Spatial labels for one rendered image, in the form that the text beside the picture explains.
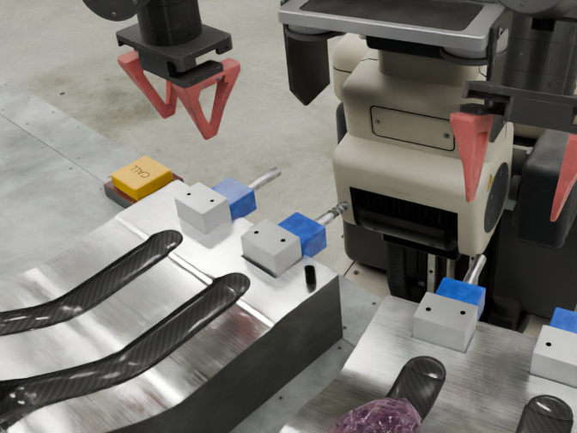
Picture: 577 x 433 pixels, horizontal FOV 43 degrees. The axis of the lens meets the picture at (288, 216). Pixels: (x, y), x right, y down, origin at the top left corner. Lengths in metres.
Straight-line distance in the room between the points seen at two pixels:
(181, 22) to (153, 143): 2.06
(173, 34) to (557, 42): 0.33
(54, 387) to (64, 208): 0.44
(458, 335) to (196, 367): 0.23
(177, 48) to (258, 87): 2.32
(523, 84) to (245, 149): 2.05
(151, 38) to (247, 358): 0.30
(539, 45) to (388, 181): 0.48
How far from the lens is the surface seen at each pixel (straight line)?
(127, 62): 0.74
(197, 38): 0.70
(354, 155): 1.05
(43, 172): 1.15
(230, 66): 0.70
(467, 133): 0.61
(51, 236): 1.01
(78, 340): 0.72
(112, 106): 3.05
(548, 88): 0.60
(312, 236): 0.75
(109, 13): 0.62
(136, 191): 0.99
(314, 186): 2.38
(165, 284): 0.75
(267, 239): 0.73
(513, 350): 0.71
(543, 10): 0.53
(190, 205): 0.79
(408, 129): 1.03
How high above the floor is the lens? 1.38
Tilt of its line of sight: 37 degrees down
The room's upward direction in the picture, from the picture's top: 7 degrees counter-clockwise
